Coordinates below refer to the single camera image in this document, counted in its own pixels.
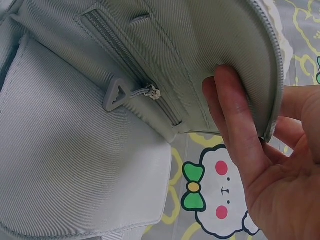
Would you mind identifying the person's right hand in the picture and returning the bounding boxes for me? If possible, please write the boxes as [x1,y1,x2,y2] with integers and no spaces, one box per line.
[201,64,320,240]

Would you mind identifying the grey bag with zipper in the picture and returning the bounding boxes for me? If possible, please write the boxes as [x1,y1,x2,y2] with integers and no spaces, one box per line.
[0,0,294,240]

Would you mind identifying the grey triangular zipper pull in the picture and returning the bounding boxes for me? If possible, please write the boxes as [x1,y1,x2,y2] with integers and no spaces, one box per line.
[102,77,162,113]

